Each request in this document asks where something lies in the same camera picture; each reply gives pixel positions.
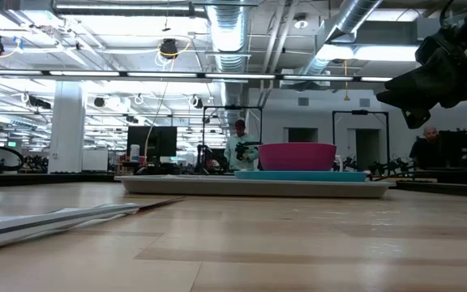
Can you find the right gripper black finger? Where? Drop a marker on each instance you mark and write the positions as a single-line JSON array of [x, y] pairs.
[[416, 117], [410, 91]]

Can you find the red bowl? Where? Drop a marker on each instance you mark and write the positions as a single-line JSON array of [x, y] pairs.
[[298, 156]]

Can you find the blue plate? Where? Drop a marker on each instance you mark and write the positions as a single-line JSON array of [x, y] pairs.
[[298, 175]]

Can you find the grey plastic tray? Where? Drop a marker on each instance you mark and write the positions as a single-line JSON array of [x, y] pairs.
[[249, 188]]

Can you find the seated person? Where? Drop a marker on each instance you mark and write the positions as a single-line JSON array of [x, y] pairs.
[[424, 152]]

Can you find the large black screen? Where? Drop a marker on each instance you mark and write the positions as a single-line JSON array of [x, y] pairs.
[[464, 148]]

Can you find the standing person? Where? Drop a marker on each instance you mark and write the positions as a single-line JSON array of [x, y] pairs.
[[233, 152]]

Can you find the long ceiling light strip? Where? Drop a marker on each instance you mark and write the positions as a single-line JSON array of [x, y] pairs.
[[176, 74]]

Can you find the black computer monitor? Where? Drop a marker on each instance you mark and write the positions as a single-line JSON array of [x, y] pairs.
[[152, 144]]

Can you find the white cylindrical container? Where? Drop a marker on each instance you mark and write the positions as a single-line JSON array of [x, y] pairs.
[[134, 153]]

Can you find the white board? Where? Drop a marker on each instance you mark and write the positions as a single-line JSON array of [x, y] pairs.
[[95, 160]]

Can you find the white building column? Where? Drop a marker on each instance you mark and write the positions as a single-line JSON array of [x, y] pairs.
[[67, 125]]

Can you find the black gantry frame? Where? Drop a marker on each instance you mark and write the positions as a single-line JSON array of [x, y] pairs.
[[359, 112], [233, 108]]

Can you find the silver ribbed ventilation duct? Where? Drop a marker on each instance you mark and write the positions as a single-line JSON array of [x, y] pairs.
[[229, 32]]

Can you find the black aluminium table frame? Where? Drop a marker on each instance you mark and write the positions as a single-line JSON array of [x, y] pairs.
[[55, 177]]

